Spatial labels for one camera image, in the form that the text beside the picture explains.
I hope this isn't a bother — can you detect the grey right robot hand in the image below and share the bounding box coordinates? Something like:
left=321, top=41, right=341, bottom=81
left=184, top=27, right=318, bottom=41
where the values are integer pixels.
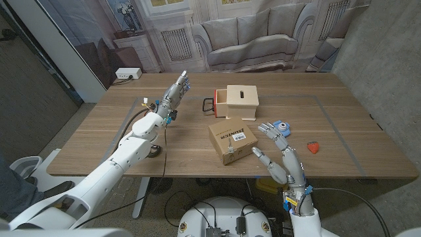
left=251, top=122, right=312, bottom=194

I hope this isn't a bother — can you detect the thin black hanging cable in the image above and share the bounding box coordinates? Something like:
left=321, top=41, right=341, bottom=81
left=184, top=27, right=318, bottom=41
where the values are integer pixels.
left=74, top=126, right=168, bottom=230

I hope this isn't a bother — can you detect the white table leg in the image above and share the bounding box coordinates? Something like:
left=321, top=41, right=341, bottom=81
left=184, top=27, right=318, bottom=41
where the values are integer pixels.
left=132, top=177, right=151, bottom=220

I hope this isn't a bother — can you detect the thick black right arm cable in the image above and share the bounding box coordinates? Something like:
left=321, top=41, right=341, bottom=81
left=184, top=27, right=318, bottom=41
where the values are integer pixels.
left=312, top=187, right=392, bottom=237

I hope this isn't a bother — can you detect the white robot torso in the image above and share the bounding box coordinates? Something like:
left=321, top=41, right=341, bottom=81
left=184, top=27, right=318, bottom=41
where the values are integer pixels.
left=177, top=196, right=273, bottom=237

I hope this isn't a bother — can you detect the brown cardboard package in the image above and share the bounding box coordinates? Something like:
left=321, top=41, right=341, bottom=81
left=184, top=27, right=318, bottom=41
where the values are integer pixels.
left=208, top=115, right=259, bottom=166

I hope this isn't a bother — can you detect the blue toy camera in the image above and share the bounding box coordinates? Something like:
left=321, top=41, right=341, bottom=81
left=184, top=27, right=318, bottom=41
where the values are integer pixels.
left=272, top=120, right=292, bottom=138

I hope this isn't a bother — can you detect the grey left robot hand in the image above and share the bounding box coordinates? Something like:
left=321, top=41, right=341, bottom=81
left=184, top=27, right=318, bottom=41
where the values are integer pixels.
left=157, top=70, right=191, bottom=118

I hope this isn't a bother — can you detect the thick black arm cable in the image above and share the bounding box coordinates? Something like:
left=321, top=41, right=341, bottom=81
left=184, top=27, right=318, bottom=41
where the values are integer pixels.
left=113, top=107, right=155, bottom=155
left=312, top=187, right=392, bottom=237

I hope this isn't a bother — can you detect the printed living room backdrop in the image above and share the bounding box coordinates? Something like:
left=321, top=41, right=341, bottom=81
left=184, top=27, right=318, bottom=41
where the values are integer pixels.
left=36, top=0, right=372, bottom=90

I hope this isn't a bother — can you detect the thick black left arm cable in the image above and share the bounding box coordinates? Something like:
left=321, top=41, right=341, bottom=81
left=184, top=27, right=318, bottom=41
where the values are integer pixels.
left=113, top=107, right=155, bottom=155

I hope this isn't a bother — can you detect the black floor cable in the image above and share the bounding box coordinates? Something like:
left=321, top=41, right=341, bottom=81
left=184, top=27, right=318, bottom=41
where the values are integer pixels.
left=163, top=190, right=218, bottom=228

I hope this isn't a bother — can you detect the white power strip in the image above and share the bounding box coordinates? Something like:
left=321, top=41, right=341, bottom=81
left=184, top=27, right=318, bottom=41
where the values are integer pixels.
left=115, top=67, right=143, bottom=80

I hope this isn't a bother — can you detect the black round floor object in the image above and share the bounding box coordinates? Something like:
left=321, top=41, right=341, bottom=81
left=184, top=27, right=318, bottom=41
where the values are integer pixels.
left=147, top=177, right=174, bottom=196

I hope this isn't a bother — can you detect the wooden box with slot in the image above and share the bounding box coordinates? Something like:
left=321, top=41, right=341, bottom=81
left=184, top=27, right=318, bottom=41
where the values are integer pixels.
left=225, top=84, right=260, bottom=122

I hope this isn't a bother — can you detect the person leg in jeans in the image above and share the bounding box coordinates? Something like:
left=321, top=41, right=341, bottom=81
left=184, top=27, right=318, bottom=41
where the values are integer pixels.
left=0, top=154, right=45, bottom=221

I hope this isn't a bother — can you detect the dark shoe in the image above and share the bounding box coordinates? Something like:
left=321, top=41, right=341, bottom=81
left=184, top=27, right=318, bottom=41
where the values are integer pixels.
left=42, top=180, right=75, bottom=200

